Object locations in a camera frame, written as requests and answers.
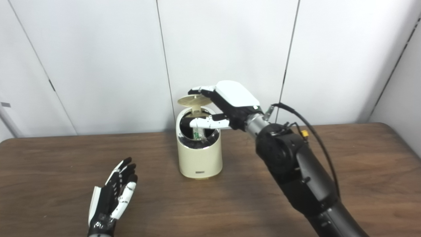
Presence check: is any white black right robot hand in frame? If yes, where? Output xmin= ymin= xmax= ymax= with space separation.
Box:
xmin=188 ymin=80 xmax=263 ymax=131

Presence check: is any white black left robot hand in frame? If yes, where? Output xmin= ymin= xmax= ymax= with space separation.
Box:
xmin=87 ymin=157 xmax=138 ymax=236

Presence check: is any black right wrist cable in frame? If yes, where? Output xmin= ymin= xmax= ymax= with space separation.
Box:
xmin=263 ymin=103 xmax=341 ymax=198

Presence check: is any round cream bin lid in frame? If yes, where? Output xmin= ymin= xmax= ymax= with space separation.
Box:
xmin=178 ymin=94 xmax=213 ymax=114

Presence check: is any cream-colored bin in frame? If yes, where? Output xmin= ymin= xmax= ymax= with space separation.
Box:
xmin=176 ymin=107 xmax=223 ymax=180

